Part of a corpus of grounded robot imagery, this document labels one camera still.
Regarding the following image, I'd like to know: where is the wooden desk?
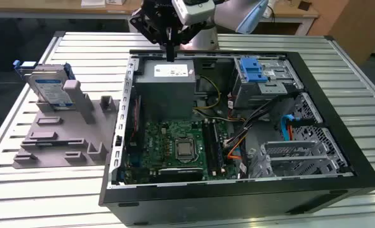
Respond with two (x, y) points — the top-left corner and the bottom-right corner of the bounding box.
(0, 0), (321, 36)

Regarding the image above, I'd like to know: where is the black RAM slot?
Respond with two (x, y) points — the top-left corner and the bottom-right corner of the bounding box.
(209, 120), (225, 172)
(201, 120), (217, 176)

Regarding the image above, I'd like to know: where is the yellow wire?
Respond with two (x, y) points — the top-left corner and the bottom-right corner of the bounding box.
(193, 75), (221, 110)

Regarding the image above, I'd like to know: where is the blue flat wire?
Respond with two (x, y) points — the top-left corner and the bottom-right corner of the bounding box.
(281, 114), (301, 143)

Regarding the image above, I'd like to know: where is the black open PC case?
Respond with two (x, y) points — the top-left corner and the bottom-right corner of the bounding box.
(97, 49), (375, 226)

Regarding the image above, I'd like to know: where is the metal disk bay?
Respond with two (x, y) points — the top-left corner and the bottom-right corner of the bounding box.
(258, 140), (347, 178)

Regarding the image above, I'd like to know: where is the hard disk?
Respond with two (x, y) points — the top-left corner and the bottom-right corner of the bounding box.
(12, 60), (77, 111)

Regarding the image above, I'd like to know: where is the blue drive latch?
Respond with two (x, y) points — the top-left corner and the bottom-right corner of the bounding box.
(238, 57), (268, 83)

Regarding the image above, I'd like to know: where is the green motherboard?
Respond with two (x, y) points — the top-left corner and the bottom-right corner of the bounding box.
(120, 120), (240, 185)

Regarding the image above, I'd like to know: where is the black graphics card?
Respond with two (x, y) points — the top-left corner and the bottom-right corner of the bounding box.
(148, 166), (204, 184)

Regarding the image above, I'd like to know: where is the metal optical drive cage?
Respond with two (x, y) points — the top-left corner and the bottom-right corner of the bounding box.
(230, 57), (304, 110)

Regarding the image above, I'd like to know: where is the thin red twisted wire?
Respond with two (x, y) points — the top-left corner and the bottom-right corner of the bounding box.
(132, 95), (142, 145)

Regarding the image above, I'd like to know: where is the black cable bundle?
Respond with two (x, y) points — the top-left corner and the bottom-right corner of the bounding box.
(224, 91), (301, 148)

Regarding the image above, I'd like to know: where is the grey parts rack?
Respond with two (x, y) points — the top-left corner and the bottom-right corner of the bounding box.
(12, 80), (121, 169)

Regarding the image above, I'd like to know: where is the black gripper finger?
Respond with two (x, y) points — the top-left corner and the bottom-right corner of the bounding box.
(170, 20), (206, 63)
(129, 9), (172, 63)

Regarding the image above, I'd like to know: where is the grey power supply unit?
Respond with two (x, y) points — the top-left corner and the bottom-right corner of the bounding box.
(132, 59), (196, 122)

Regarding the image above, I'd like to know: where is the CPU socket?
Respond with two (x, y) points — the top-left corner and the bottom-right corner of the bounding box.
(172, 136), (197, 164)

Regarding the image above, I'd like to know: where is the orange flat wire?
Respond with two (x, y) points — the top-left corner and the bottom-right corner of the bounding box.
(226, 136), (248, 160)

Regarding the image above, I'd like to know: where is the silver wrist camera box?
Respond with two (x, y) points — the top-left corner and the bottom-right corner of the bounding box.
(170, 0), (216, 26)

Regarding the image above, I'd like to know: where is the silver CPU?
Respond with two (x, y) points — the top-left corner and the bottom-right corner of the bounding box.
(176, 142), (194, 156)

